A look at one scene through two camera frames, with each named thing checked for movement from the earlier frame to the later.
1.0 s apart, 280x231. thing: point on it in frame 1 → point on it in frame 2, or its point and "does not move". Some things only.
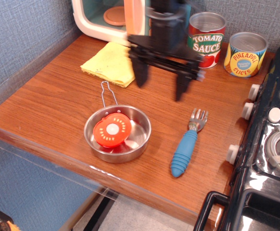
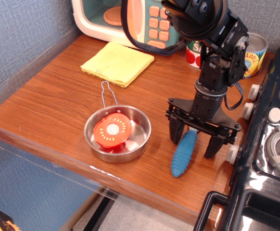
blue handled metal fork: [182, 154] does not move
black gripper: [167, 47] → [204, 114]
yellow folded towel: [112, 62] does not move
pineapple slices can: [245, 54] does not move
